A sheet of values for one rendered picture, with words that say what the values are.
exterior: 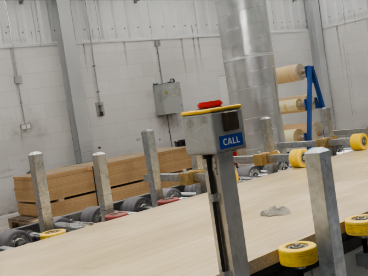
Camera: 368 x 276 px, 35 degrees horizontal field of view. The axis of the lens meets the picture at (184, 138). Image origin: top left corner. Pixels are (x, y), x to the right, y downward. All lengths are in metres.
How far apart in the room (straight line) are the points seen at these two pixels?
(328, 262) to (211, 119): 0.41
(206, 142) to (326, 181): 0.31
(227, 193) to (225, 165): 0.04
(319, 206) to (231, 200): 0.25
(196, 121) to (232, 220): 0.17
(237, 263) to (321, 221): 0.25
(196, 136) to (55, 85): 7.98
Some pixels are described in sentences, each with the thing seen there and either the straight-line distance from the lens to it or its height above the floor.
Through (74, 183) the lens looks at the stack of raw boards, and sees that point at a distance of 7.46.
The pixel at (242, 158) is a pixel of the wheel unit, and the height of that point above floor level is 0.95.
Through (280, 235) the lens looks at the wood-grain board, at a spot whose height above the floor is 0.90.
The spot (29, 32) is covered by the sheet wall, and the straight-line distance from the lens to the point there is 8.84.
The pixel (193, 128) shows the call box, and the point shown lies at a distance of 0.92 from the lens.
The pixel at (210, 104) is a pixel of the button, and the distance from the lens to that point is 0.91.
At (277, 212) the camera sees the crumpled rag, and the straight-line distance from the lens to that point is 1.63.
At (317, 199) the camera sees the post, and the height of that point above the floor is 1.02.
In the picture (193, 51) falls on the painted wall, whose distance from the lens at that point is 10.39.
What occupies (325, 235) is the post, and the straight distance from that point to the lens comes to 1.15.
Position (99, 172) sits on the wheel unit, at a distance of 2.08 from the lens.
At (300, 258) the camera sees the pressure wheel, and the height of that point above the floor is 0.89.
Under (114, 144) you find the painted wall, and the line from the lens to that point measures 9.26.
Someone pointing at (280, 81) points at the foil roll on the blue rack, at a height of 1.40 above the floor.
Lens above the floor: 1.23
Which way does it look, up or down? 3 degrees down
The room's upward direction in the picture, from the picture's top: 8 degrees counter-clockwise
